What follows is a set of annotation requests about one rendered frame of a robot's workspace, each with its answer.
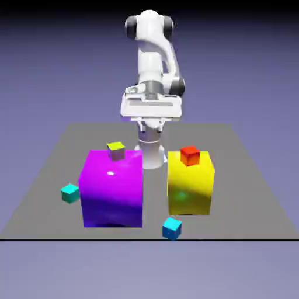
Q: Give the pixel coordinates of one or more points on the large yellow box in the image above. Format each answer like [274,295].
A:
[189,184]

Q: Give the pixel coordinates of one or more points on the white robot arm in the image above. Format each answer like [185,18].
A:
[151,46]

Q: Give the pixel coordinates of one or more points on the small red cube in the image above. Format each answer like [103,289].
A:
[190,155]

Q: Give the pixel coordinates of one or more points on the small teal cube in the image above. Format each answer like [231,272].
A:
[70,193]

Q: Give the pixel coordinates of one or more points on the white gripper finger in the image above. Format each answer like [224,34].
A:
[160,126]
[141,125]

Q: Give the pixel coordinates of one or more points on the large magenta box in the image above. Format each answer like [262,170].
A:
[112,186]

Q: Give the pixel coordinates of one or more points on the small yellow-green cube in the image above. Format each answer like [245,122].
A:
[116,150]

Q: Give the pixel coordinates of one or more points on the small cyan cube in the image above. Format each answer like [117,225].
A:
[172,228]

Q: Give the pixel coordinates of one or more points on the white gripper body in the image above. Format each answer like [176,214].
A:
[150,108]

